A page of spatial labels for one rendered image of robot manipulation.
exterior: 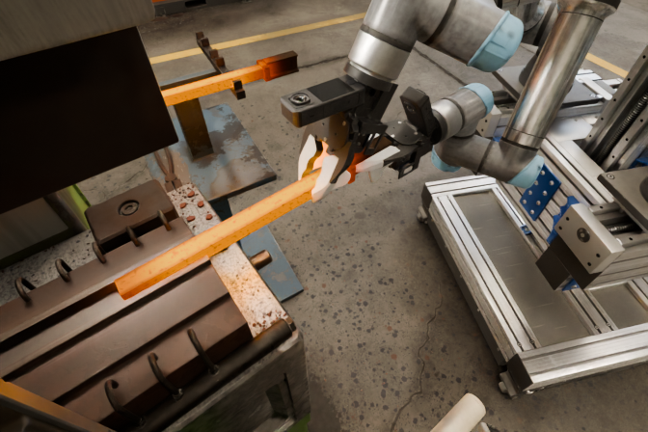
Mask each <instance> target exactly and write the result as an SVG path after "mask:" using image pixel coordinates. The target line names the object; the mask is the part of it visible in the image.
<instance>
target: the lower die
mask: <svg viewBox="0 0 648 432"><path fill-rule="evenodd" d="M169 225H170V227H171V230H169V231H167V230H166V228H165V226H164V225H163V226H161V227H159V228H157V229H154V230H152V231H150V232H148V233H146V234H144V235H142V236H140V237H138V238H137V239H138V241H139V243H140V246H138V247H136V246H135V245H134V244H133V242H132V241H130V242H128V243H126V244H124V245H122V246H120V247H118V248H117V249H115V250H113V251H111V252H109V253H107V254H105V255H103V256H104V258H105V259H106V262H105V263H103V264H102V263H101V262H100V261H99V259H98V258H96V259H94V260H92V261H90V262H88V263H86V264H84V265H82V266H80V267H78V268H76V269H74V270H72V271H70V272H68V273H67V275H68V277H69V278H70V281H69V282H67V283H66V282H65V281H64V280H63V279H62V278H61V277H58V278H56V279H54V280H52V281H50V282H48V283H45V284H43V285H41V286H39V287H37V288H35V289H33V290H31V291H29V292H27V294H28V296H29V297H31V300H30V301H29V302H25V301H24V300H23V299H22V298H21V297H20V296H19V297H17V298H15V299H13V300H11V301H10V302H8V303H6V304H4V305H2V306H0V342H1V341H3V340H5V339H7V338H9V337H11V336H13V335H15V334H17V333H19V332H21V331H23V330H24V329H26V328H28V327H30V326H32V325H34V324H36V323H38V322H40V321H41V320H43V319H44V318H46V317H48V316H50V315H52V314H54V313H55V312H57V311H60V310H62V309H64V308H66V307H68V306H70V305H71V304H73V303H75V302H77V301H79V300H81V299H83V298H85V297H86V296H88V295H90V294H92V293H94V292H96V291H98V290H100V289H101V288H102V287H104V286H106V285H108V284H111V283H113V282H114V280H115V279H117V278H119V277H121V276H123V275H124V274H126V273H128V272H130V271H132V270H134V269H136V268H137V267H139V266H141V265H143V264H145V263H147V262H149V261H150V260H152V259H154V258H156V257H159V256H160V255H162V254H164V253H166V252H168V251H170V250H171V249H172V248H174V247H176V246H178V245H180V244H182V243H184V242H185V241H187V240H189V239H191V238H193V237H195V235H194V233H193V232H192V231H191V230H190V229H189V227H188V226H187V224H186V222H185V221H184V219H183V218H182V216H180V217H178V218H176V219H174V220H172V221H171V222H169ZM189 328H192V329H193V330H194V331H195V333H196V337H197V339H198V341H199V342H200V344H201V346H202V349H203V350H204V352H205V353H206V355H207V356H208V358H209V359H210V361H212V363H213V364H214V365H216V364H217V363H218V362H220V361H221V360H223V359H224V358H225V357H226V356H228V355H229V354H230V353H232V352H233V351H235V350H236V349H238V348H239V347H241V346H242V345H243V344H245V343H246V342H248V341H249V340H251V339H252V338H253V335H252V332H251V329H250V327H249V324H248V321H247V320H246V318H245V317H244V315H243V314H242V312H241V310H240V309H239V307H237V305H236V303H235V302H234V300H233V299H232V297H231V295H230V292H229V290H228V289H227V287H226V286H225V284H224V282H223V281H222V279H221V278H220V276H219V275H218V273H217V271H216V270H215V268H214V267H213V265H212V263H211V261H210V259H209V257H208V256H203V257H201V258H200V259H198V260H196V261H194V262H192V263H191V264H189V265H187V266H185V267H183V268H182V269H180V270H178V271H176V272H174V273H173V274H172V275H170V276H168V277H166V278H165V279H163V280H161V281H159V282H158V283H155V284H153V285H151V286H150V287H148V288H146V289H144V290H142V291H141V292H139V293H137V294H135V295H133V296H132V297H130V298H128V299H126V300H124V301H123V302H121V303H119V304H117V305H115V306H114V307H112V308H111V309H109V310H107V311H105V312H103V313H101V314H100V315H98V316H96V317H94V318H92V319H91V320H89V321H87V322H85V323H83V324H82V325H80V326H78V327H76V328H74V329H73V330H71V331H69V332H67V333H65V334H64V335H62V336H60V337H58V338H56V339H54V340H52V341H50V342H49V343H47V344H45V345H44V346H42V347H41V348H39V349H37V350H35V351H33V352H32V353H30V354H28V355H26V356H24V357H23V358H21V359H19V360H17V361H15V362H14V363H12V364H9V365H8V366H6V367H4V368H2V369H0V378H1V379H3V380H4V382H10V383H12V384H14V385H17V386H19V387H21V388H23V389H24V390H26V391H29V392H32V393H34V394H36V395H38V396H41V397H43V398H45V399H47V400H49V401H51V402H54V403H56V404H58V405H60V406H62V407H64V408H67V409H70V410H71V411H72V412H74V413H76V414H79V415H81V416H83V417H85V418H87V419H91V420H93V421H95V422H97V423H99V424H101V425H104V426H106V427H108V428H110V429H112V430H114V431H117V432H119V431H121V430H122V429H124V428H125V426H127V425H128V424H130V423H131V422H133V421H131V420H130V419H128V418H125V417H123V416H121V415H120V414H118V413H117V412H116V411H115V410H114V409H113V407H112V406H111V404H110V402H109V400H108V398H107V395H106V392H105V389H104V384H105V382H106V381H107V380H108V379H113V380H115V381H116V382H118V383H119V386H118V387H117V388H116V389H113V388H112V389H113V392H114V394H115V397H116V398H117V400H118V401H119V403H120V404H121V405H122V406H123V408H125V409H127V410H128V411H130V412H132V413H133V414H135V415H137V416H142V415H143V414H144V413H146V412H147V411H149V410H150V409H152V408H153V407H155V406H156V405H157V404H159V403H160V402H162V401H163V400H165V399H166V398H167V397H169V396H170V395H172V393H171V392H170V391H169V390H167V389H166V388H165V387H164V386H163V385H162V384H161V383H160V382H159V381H158V379H157V378H156V376H155V375H154V373H153V371H152V369H151V367H150V364H149V359H148V355H149V353H150V352H154V353H155V354H156V355H157V356H158V360H157V361H156V362H157V364H158V366H159V368H160V370H161V372H162V373H163V375H164V376H165V378H166V379H167V380H168V381H169V382H170V383H172V384H173V385H174V386H175V387H176V388H177V389H181V388H182V387H184V386H185V385H187V384H188V383H190V382H191V381H193V380H194V379H196V378H197V377H199V376H200V375H201V374H203V373H204V372H205V371H207V370H208V367H207V365H206V364H205V362H204V361H203V359H202V358H201V357H200V355H199V353H198V352H197V350H196V348H195V346H194V345H193V343H192V341H191V339H190V338H189V336H188V333H187V330H188V329H189Z"/></svg>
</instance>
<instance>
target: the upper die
mask: <svg viewBox="0 0 648 432"><path fill-rule="evenodd" d="M178 141H179V139H178V136H177V133H176V129H175V126H174V123H173V121H172V118H171V115H170V113H169V110H168V107H167V105H166V102H165V99H164V97H163V95H162V92H161V90H160V87H159V84H158V82H157V79H156V76H155V74H154V71H153V68H152V65H151V63H150V60H149V56H148V53H147V51H146V49H145V46H144V43H143V41H142V38H141V35H140V33H139V30H138V27H137V26H134V27H130V28H126V29H122V30H119V31H115V32H112V33H108V34H104V35H100V36H96V37H92V38H88V39H85V40H79V41H75V42H71V43H67V44H63V45H60V46H56V47H52V48H48V49H44V50H41V51H37V52H34V53H30V54H26V55H22V56H18V57H14V58H10V59H8V60H4V61H0V215H1V214H3V213H5V212H8V211H10V210H13V209H15V208H18V207H20V206H23V205H24V204H27V203H30V202H33V201H35V200H38V199H40V198H43V197H45V196H48V195H50V194H53V193H55V192H57V191H60V190H62V189H65V188H67V187H69V186H71V185H74V184H76V183H79V182H81V181H83V180H86V179H88V178H91V177H93V176H97V175H100V174H102V173H104V172H107V171H109V170H112V169H114V168H117V167H118V166H121V165H123V164H126V163H128V162H130V161H133V160H135V159H138V158H140V157H143V156H145V155H148V154H150V153H153V152H155V151H157V150H160V149H163V148H165V147H168V146H170V145H173V144H175V143H177V142H178Z"/></svg>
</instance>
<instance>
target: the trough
mask: <svg viewBox="0 0 648 432"><path fill-rule="evenodd" d="M123 301H124V300H123V298H122V297H121V296H120V294H119V291H118V289H117V286H116V284H115V282H113V283H110V284H108V285H106V286H104V287H102V288H101V289H100V290H98V291H96V292H94V293H92V294H90V295H88V296H86V297H85V298H83V299H81V300H79V301H77V302H75V303H73V304H71V305H70V306H68V307H66V308H64V309H62V310H59V311H57V312H55V313H54V314H52V315H50V316H48V317H46V318H44V319H43V320H41V321H40V322H38V323H36V324H34V325H32V326H30V327H28V328H26V329H24V330H23V331H21V332H19V333H17V334H15V335H13V336H11V337H8V338H7V339H5V340H3V341H1V342H0V369H2V368H4V367H6V366H8V365H10V364H12V363H14V362H15V361H17V360H19V359H21V358H23V357H24V356H26V355H28V354H30V353H32V352H33V351H35V350H37V349H39V348H41V347H42V346H44V345H45V344H47V343H49V342H50V341H52V340H54V339H56V338H58V337H60V336H62V335H64V334H65V333H67V332H69V331H71V330H73V329H74V328H76V327H78V326H80V325H82V324H83V323H85V322H87V321H89V320H91V319H92V318H94V317H96V316H98V315H100V314H101V313H103V312H105V311H108V310H109V309H111V308H112V307H114V306H115V305H117V304H119V303H121V302H123Z"/></svg>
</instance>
